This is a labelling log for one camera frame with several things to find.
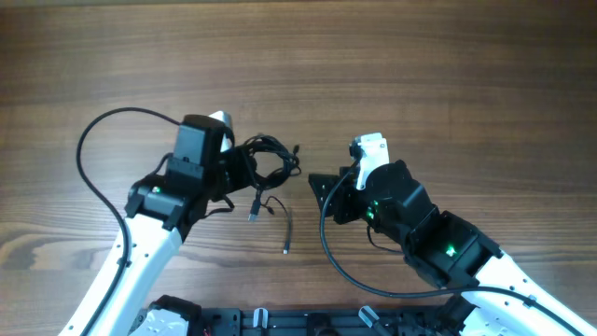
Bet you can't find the black cable bundle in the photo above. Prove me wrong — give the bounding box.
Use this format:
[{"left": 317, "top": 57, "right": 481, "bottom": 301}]
[{"left": 235, "top": 133, "right": 302, "bottom": 256}]

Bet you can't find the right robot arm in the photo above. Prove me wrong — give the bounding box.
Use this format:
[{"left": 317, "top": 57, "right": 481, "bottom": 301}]
[{"left": 309, "top": 161, "right": 596, "bottom": 335}]

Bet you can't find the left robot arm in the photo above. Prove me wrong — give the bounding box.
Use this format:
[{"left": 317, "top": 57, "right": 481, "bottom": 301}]
[{"left": 62, "top": 111, "right": 249, "bottom": 335}]

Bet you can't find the right camera black cable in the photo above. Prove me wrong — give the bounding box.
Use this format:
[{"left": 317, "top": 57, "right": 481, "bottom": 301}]
[{"left": 319, "top": 158, "right": 584, "bottom": 336}]

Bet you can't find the camera black cable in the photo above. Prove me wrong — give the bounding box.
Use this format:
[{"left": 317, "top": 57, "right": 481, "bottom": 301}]
[
  {"left": 76, "top": 106, "right": 182, "bottom": 336},
  {"left": 319, "top": 158, "right": 584, "bottom": 336}
]

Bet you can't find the left camera black cable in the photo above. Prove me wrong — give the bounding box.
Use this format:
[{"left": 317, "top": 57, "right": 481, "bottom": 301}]
[{"left": 76, "top": 106, "right": 182, "bottom": 336}]

